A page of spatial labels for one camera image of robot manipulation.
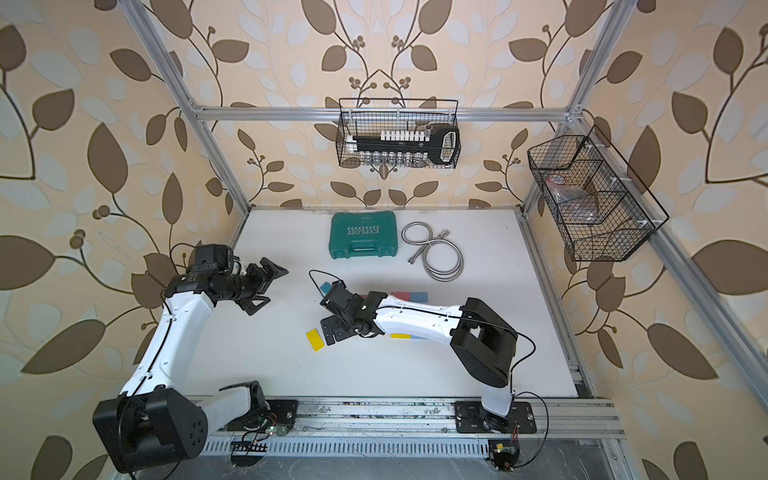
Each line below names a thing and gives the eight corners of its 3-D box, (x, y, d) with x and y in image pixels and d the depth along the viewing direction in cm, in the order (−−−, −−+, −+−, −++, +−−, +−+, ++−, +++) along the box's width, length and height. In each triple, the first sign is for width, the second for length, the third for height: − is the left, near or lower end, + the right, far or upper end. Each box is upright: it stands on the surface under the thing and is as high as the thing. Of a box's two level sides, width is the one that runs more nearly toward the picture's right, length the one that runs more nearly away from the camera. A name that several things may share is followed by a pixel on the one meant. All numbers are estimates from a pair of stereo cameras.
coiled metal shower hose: (403, 282, 102) (403, 277, 99) (402, 227, 118) (402, 221, 115) (464, 282, 102) (466, 277, 99) (454, 227, 118) (456, 221, 115)
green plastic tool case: (327, 259, 107) (325, 251, 103) (334, 219, 120) (332, 211, 116) (397, 259, 107) (397, 251, 103) (397, 220, 120) (397, 211, 116)
